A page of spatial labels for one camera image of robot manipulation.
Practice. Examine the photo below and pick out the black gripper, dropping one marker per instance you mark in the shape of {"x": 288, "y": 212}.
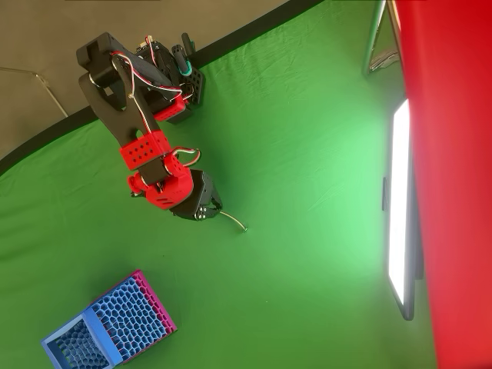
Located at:
{"x": 198, "y": 200}

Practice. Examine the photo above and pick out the thin white stick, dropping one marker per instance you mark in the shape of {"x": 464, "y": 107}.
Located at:
{"x": 235, "y": 221}

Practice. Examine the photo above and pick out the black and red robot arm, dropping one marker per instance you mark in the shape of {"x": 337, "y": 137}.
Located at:
{"x": 127, "y": 111}

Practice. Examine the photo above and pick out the blue and pink honeycomb box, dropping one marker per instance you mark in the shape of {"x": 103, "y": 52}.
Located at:
{"x": 130, "y": 315}

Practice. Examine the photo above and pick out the green cloth with black edge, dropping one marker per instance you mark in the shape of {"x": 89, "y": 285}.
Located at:
{"x": 292, "y": 161}

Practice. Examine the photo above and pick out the black LED light panel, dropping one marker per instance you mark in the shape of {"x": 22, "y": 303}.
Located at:
{"x": 399, "y": 200}

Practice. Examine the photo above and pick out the thin metal rod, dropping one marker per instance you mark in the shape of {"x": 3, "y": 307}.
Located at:
{"x": 52, "y": 96}

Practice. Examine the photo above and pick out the chrome tubular metal stand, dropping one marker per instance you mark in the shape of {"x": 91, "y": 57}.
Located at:
{"x": 372, "y": 42}

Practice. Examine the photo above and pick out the large red object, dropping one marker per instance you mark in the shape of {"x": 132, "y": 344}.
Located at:
{"x": 453, "y": 173}

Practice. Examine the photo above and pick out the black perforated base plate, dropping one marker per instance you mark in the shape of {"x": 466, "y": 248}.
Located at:
{"x": 197, "y": 86}

